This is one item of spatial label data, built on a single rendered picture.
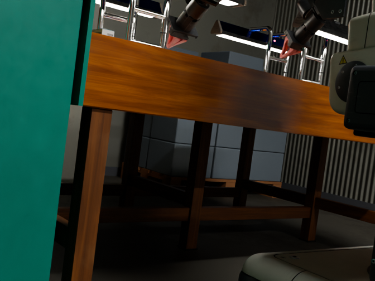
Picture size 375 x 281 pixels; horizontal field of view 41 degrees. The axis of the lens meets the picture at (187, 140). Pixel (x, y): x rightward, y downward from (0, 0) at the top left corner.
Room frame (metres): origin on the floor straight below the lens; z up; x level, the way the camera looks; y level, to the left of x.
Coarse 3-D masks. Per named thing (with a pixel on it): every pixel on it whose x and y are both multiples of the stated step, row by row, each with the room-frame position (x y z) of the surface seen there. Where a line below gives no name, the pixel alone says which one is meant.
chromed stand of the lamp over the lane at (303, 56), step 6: (324, 42) 2.55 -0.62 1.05; (324, 48) 2.55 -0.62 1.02; (324, 54) 2.55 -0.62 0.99; (300, 60) 2.47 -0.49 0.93; (318, 60) 2.53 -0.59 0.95; (324, 60) 2.55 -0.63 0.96; (300, 66) 2.46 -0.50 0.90; (324, 66) 2.56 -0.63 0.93; (300, 72) 2.46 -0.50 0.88; (300, 78) 2.46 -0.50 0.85; (318, 78) 2.56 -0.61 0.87
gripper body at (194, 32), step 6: (186, 12) 1.57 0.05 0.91; (168, 18) 1.60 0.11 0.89; (174, 18) 1.62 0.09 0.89; (180, 18) 1.59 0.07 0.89; (186, 18) 1.58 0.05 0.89; (192, 18) 1.57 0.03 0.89; (174, 24) 1.60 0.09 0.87; (180, 24) 1.59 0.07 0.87; (186, 24) 1.59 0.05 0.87; (192, 24) 1.59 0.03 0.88; (174, 30) 1.58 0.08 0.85; (180, 30) 1.60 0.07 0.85; (186, 30) 1.60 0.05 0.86; (192, 30) 1.64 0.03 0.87; (192, 36) 1.64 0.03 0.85
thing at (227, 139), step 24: (168, 120) 3.89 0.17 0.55; (192, 120) 3.86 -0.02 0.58; (144, 144) 4.15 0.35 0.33; (168, 144) 3.85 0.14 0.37; (216, 144) 4.01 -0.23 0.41; (240, 144) 4.15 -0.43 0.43; (264, 144) 4.30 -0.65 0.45; (144, 168) 4.10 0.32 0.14; (168, 168) 3.82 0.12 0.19; (216, 168) 4.02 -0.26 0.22; (264, 168) 4.33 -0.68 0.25
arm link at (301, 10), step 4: (300, 0) 1.79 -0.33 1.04; (304, 0) 1.78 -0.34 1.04; (308, 0) 1.78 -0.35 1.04; (312, 0) 1.76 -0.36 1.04; (296, 4) 1.81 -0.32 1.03; (300, 4) 1.79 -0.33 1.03; (304, 4) 1.77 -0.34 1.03; (308, 4) 1.77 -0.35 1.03; (312, 4) 1.76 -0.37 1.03; (300, 8) 1.78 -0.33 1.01; (304, 8) 1.77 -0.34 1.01; (308, 8) 1.76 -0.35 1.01; (316, 8) 1.71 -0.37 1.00; (300, 12) 1.79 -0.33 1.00; (304, 12) 1.77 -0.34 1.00; (316, 12) 1.71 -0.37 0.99; (304, 16) 1.78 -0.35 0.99; (332, 20) 1.75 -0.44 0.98
